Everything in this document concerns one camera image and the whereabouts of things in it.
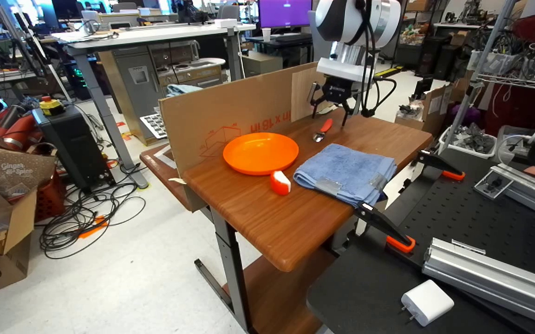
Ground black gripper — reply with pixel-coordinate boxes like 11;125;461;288
309;77;359;131

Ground orange handled metal spoon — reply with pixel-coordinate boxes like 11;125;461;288
312;116;337;145

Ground blue folded towel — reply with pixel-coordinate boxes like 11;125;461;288
292;144;400;210

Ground orange plastic plate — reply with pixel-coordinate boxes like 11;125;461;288
221;131;301;179

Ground small orange white object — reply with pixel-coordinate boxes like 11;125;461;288
270;170;294;199

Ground purple screen monitor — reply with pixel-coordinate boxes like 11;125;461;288
257;0;314;32

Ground black orange bar clamp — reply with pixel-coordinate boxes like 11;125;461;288
415;149;468;184
353;201;418;257

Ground white plastic tray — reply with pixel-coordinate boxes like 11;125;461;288
437;123;500;162

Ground grey table leg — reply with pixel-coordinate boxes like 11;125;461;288
194;207;259;334

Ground black perforated base board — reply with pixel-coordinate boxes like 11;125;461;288
307;147;535;334

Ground grey cabinet desk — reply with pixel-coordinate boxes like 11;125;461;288
49;19;259;188

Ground white power adapter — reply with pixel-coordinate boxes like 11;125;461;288
400;279;457;329

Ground black box with stop button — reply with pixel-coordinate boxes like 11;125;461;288
32;97;119;192

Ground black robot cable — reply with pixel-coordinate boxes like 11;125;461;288
355;0;402;121

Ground cardboard back wall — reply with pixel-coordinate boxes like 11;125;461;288
158;62;329;179

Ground wire storage shelf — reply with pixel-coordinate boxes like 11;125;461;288
439;0;535;158

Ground aluminium rail with bracket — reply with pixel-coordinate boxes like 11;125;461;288
472;162;535;229

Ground wide aluminium extrusion rail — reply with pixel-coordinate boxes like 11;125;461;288
420;236;535;334

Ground black floor cables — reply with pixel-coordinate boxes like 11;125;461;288
38;177;151;262

